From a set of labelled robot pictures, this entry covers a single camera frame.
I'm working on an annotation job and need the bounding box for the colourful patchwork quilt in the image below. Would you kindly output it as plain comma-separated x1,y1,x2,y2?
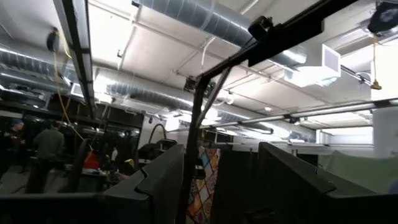
185,147,222,224

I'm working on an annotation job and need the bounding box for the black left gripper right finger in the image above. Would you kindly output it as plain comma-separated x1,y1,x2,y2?
257,142,398,224

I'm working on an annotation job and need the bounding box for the yellow cord with plug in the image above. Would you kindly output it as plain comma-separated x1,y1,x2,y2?
369,34,383,91

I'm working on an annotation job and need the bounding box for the corrugated silver ceiling duct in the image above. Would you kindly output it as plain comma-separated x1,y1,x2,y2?
0,47,79,82

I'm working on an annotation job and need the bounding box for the black arm with cable loop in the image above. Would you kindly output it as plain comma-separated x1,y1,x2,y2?
137,123,178,160

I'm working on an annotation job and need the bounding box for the long black ceiling light fixture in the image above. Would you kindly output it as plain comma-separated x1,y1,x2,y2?
52,0,98,119

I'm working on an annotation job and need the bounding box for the yellow cable from reel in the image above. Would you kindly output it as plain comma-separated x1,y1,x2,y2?
52,51,95,151

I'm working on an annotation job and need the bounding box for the person in grey-green top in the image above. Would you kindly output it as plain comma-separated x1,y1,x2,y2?
24,121,65,194

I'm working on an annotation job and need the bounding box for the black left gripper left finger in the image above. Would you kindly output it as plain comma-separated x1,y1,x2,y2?
0,143,185,224

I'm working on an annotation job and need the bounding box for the black station frame with beam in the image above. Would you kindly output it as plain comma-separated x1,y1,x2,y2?
175,0,359,224

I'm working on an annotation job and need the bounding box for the pale green cloth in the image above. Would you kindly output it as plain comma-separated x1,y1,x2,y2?
324,150,398,194

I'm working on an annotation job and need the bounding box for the white ceiling air unit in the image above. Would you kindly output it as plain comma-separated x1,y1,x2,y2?
284,43,342,88

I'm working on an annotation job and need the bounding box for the black ceiling cable reel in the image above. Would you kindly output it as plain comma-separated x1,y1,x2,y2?
46,27,61,53

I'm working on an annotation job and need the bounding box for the dark ceiling cable reel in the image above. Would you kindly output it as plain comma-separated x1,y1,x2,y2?
367,1,398,35

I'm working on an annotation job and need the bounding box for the black overhead camera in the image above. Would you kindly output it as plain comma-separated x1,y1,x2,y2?
248,15,275,40

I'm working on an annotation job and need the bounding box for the large silver spiral duct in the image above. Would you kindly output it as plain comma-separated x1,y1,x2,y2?
132,0,308,67

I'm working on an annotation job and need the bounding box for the long tube light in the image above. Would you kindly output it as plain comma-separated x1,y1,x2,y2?
198,101,398,129

